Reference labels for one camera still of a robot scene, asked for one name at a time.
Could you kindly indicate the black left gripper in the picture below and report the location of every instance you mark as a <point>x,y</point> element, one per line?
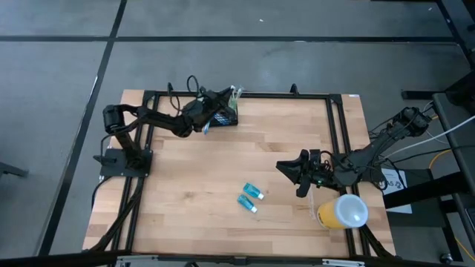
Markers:
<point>196,111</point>

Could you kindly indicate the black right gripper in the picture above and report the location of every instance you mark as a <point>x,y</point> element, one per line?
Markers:
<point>323,172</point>

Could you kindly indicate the teal toothpaste tube white cap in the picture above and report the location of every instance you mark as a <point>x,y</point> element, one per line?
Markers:
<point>253,190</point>
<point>247,203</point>

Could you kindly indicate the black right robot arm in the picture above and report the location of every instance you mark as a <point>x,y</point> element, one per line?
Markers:
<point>371,159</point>

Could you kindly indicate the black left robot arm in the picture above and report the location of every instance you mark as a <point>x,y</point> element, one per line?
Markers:
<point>156,120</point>

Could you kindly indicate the clear plastic strip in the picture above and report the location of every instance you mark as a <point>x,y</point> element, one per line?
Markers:
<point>311,204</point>

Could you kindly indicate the yellow and white cup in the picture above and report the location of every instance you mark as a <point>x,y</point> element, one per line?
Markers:
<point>334,217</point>

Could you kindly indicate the white paper sign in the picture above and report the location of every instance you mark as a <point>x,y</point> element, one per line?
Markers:
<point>395,189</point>

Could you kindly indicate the black computer desk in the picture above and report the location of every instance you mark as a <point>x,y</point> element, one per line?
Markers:
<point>452,146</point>

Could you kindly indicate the black stand foot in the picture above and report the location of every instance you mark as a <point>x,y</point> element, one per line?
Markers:
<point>11,170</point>

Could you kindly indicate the black aluminium rail frame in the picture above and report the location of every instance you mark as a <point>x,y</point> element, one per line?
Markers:
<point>278,95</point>

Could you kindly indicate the black frame beam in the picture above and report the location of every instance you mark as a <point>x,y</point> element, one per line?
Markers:
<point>55,258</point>

